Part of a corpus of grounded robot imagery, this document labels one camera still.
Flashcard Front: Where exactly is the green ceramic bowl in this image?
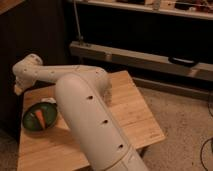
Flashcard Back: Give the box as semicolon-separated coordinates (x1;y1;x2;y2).
22;102;58;132

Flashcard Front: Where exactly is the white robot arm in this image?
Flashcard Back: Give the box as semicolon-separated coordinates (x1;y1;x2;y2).
12;54;148;171

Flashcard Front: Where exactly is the orange carrot in bowl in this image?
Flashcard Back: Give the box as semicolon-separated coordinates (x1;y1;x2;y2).
35;110;46;129

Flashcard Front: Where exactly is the metal vertical pole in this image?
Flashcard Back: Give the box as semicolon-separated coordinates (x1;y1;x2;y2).
73;0;83;45

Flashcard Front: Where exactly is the long grey case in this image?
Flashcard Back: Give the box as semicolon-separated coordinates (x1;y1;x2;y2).
69;41;213;82

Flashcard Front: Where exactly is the wooden shelf with clutter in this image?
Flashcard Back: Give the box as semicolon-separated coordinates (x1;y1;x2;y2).
67;0;213;21

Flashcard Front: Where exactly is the black case handle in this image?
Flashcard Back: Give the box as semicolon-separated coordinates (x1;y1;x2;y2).
168;57;199;67

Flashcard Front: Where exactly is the black floor cable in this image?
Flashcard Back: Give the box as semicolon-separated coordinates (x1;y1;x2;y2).
199;93;213;171

